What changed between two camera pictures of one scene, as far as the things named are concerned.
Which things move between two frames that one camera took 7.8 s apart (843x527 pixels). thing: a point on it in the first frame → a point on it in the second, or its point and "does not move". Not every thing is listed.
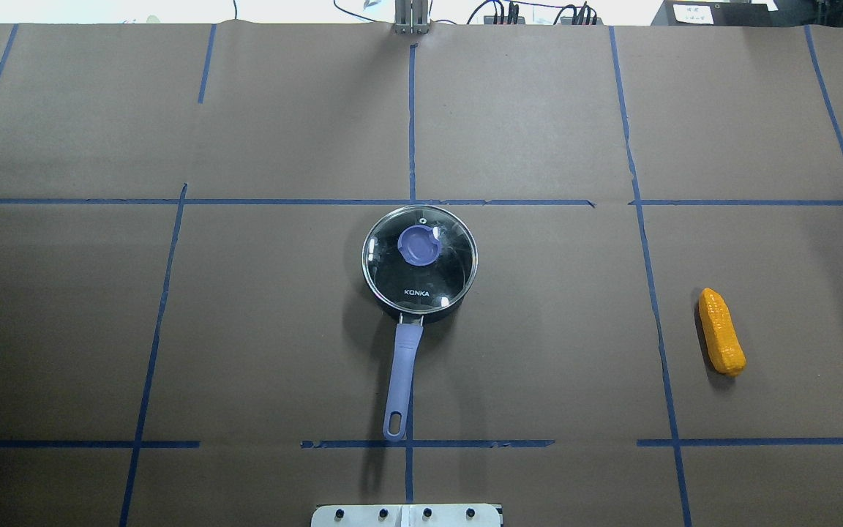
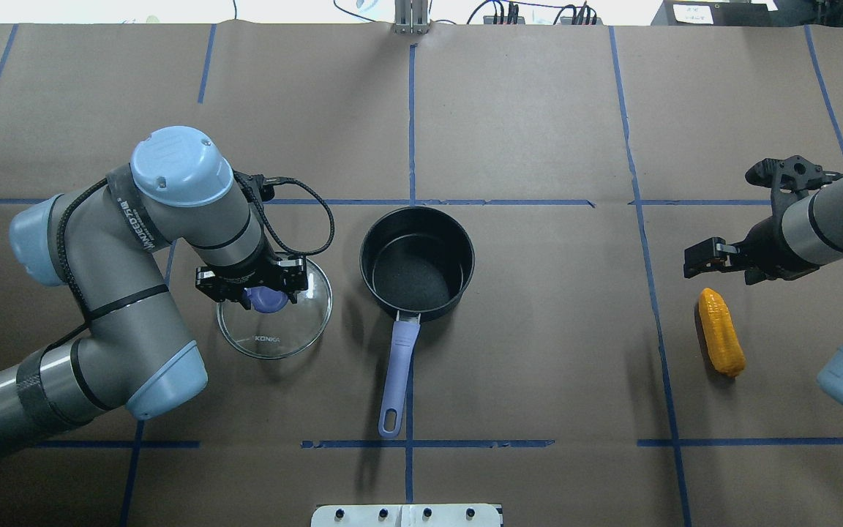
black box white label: [715, 13] does not move
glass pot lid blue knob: [418, 259] → [274, 326]
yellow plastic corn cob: [724, 346] does not move
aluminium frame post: [411, 17] does not move
